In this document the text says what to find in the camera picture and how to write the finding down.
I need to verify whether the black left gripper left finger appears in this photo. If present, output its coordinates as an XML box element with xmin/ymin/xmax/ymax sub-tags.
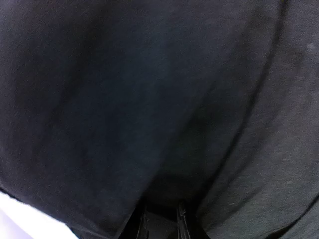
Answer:
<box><xmin>135</xmin><ymin>203</ymin><xmax>149</xmax><ymax>239</ymax></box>

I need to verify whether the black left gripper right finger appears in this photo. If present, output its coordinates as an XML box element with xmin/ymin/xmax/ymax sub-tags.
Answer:
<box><xmin>177</xmin><ymin>201</ymin><xmax>207</xmax><ymax>239</ymax></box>

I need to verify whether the black long sleeve shirt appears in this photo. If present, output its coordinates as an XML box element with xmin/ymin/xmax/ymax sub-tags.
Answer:
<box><xmin>0</xmin><ymin>0</ymin><xmax>319</xmax><ymax>239</ymax></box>

